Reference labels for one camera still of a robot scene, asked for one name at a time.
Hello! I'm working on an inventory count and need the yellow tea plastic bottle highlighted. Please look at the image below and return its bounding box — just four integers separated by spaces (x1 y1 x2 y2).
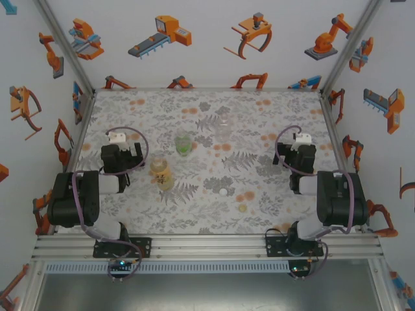
148 155 175 192

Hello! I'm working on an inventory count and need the clear unlabelled plastic bottle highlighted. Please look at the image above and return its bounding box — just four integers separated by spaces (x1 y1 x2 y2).
213 111 235 143

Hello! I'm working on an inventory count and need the brushed grey metal panel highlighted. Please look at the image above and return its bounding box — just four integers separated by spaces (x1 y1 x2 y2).
32 273 382 311

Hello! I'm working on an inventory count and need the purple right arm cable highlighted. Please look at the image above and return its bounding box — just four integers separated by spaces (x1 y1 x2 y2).
274 125 356 281

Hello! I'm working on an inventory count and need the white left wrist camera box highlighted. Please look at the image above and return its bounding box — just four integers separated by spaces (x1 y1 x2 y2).
108 132 130 152

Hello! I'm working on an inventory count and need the aluminium frame post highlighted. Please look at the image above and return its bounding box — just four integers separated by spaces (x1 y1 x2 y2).
319 0 383 95
32 0 97 95

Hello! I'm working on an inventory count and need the green label plastic bottle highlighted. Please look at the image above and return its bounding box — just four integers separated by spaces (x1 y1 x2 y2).
174 128 195 158

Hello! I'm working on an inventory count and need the aluminium table edge rail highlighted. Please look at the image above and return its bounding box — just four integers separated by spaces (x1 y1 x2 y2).
93 86 322 93
51 90 98 236
319 90 370 235

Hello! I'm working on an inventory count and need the perforated grey cable tray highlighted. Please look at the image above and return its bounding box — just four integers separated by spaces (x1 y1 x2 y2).
45 260 291 275

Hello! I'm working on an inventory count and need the wide aluminium extrusion beam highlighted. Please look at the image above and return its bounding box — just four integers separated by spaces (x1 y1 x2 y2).
32 235 385 260

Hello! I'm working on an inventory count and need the floral print table cloth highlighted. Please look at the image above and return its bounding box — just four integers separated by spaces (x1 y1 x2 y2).
53 89 370 236

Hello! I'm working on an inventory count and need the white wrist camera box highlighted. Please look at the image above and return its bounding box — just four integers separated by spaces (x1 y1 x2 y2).
108 132 130 152
290 132 312 152

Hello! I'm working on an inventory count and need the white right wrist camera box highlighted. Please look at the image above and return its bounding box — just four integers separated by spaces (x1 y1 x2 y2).
290 132 312 152

